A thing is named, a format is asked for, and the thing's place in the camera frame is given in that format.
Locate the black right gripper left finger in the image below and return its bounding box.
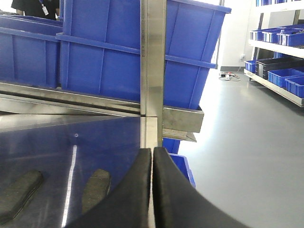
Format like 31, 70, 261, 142
66, 148, 152, 228

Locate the stainless steel rack frame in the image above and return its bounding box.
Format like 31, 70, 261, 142
0, 0, 204, 148

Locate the right blue plastic bin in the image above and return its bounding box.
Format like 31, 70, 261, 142
57, 0, 231, 109

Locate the left blue plastic bin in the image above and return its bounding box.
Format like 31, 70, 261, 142
0, 15, 63, 88

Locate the person in black shirt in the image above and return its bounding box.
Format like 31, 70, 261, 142
11, 0, 60, 20

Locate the grey brake pad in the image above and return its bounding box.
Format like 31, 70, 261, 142
82, 169, 111, 214
0, 170, 44, 225

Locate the blue plastic bin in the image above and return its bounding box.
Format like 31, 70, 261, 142
57, 0, 231, 109
0, 15, 63, 88

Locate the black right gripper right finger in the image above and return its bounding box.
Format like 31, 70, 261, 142
152, 147, 246, 228

